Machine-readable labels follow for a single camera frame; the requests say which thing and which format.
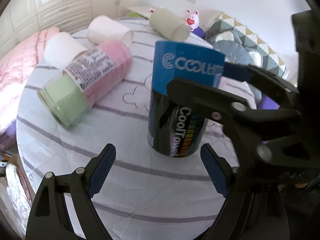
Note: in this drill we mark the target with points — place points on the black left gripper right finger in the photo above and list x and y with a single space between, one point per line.
250 210

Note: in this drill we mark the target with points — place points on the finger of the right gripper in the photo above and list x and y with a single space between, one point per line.
211 103
279 90

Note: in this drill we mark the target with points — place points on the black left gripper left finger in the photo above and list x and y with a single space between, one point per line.
49 217

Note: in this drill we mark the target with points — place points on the black blue CoolTowel cup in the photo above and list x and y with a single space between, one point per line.
176 130

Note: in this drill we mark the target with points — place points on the grey-beige paper cup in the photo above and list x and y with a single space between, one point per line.
169 25

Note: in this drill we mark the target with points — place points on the white paper cup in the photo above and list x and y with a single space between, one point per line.
62 49
103 29

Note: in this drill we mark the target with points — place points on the triangle pattern pillow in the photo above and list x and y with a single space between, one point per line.
270 60

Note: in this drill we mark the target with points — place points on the grey blue cat plush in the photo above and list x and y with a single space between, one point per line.
229 43

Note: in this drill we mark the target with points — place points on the purple cushion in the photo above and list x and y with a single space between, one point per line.
199 32

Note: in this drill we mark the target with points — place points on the pink pig plush right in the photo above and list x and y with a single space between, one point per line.
192 19

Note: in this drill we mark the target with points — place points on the striped white table cloth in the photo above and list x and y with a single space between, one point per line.
146 195

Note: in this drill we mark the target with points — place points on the pink green labelled bottle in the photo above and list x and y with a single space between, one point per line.
70 94

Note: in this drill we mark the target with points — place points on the white bedside table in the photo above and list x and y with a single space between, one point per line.
142 11

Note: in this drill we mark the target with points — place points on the pink folded quilt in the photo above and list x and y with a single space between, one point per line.
16 67

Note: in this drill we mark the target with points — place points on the white wardrobe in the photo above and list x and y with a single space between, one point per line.
21 18

